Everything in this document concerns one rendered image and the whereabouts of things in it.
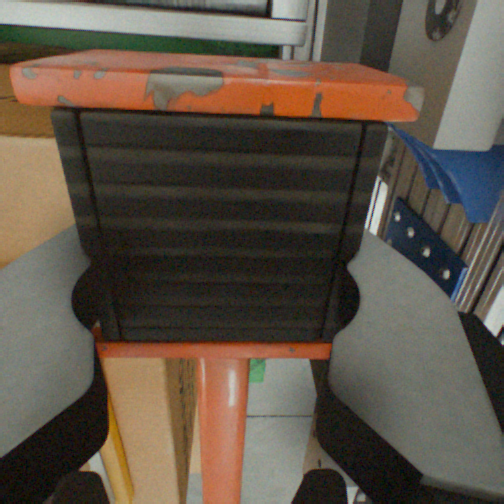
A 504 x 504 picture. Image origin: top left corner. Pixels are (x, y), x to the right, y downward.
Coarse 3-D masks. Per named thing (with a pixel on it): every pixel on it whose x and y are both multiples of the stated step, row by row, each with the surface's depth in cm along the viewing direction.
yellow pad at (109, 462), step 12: (108, 396) 36; (108, 444) 38; (120, 444) 40; (96, 456) 38; (108, 456) 39; (120, 456) 40; (96, 468) 39; (108, 468) 40; (120, 468) 40; (108, 480) 41; (120, 480) 42; (108, 492) 42; (120, 492) 43; (132, 492) 45
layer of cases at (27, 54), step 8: (0, 48) 84; (8, 48) 86; (16, 48) 87; (24, 48) 89; (0, 56) 70; (8, 56) 70; (16, 56) 71; (24, 56) 72; (32, 56) 73; (40, 56) 74; (48, 56) 75; (8, 64) 59; (192, 448) 113; (192, 456) 115; (192, 464) 117; (200, 464) 118; (192, 472) 120; (200, 472) 120
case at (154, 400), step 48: (0, 96) 34; (0, 144) 23; (48, 144) 23; (0, 192) 25; (48, 192) 25; (0, 240) 27; (144, 384) 36; (192, 384) 63; (144, 432) 40; (192, 432) 66; (144, 480) 46
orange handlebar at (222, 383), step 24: (216, 360) 14; (240, 360) 14; (216, 384) 14; (240, 384) 15; (216, 408) 15; (240, 408) 15; (216, 432) 16; (240, 432) 16; (216, 456) 17; (240, 456) 18; (216, 480) 19; (240, 480) 19
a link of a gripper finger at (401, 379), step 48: (384, 288) 8; (432, 288) 8; (336, 336) 7; (384, 336) 7; (432, 336) 7; (336, 384) 6; (384, 384) 6; (432, 384) 6; (480, 384) 6; (336, 432) 6; (384, 432) 5; (432, 432) 5; (480, 432) 5; (384, 480) 5; (432, 480) 5; (480, 480) 5
